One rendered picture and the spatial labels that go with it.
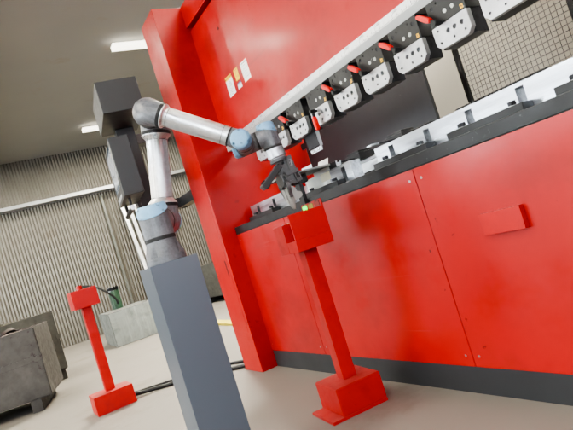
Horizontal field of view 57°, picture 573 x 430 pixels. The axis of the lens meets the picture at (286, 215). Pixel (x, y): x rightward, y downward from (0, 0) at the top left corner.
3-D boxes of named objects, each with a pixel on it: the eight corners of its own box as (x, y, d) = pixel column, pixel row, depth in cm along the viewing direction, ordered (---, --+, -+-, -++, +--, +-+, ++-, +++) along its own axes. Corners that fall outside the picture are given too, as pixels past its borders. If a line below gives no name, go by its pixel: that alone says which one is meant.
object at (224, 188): (245, 369, 336) (141, 28, 344) (348, 323, 380) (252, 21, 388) (263, 372, 315) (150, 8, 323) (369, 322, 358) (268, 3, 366)
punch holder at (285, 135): (275, 152, 282) (266, 123, 283) (288, 149, 287) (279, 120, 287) (289, 144, 269) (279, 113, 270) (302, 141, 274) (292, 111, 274)
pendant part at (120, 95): (128, 229, 360) (92, 110, 363) (164, 218, 369) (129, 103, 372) (134, 218, 313) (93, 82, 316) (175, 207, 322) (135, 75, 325)
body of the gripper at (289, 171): (303, 180, 211) (292, 152, 211) (285, 188, 207) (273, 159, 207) (296, 184, 218) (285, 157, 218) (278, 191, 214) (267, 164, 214)
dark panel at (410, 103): (321, 198, 352) (302, 135, 354) (324, 197, 353) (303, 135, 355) (447, 149, 255) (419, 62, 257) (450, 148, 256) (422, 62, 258)
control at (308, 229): (280, 256, 223) (268, 215, 223) (314, 245, 229) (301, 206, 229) (298, 252, 204) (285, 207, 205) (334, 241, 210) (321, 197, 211)
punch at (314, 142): (310, 154, 262) (304, 136, 263) (313, 154, 263) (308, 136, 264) (321, 149, 254) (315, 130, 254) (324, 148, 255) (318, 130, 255)
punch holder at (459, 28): (438, 52, 179) (423, 6, 180) (455, 49, 183) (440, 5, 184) (473, 31, 166) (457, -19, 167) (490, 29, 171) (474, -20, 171)
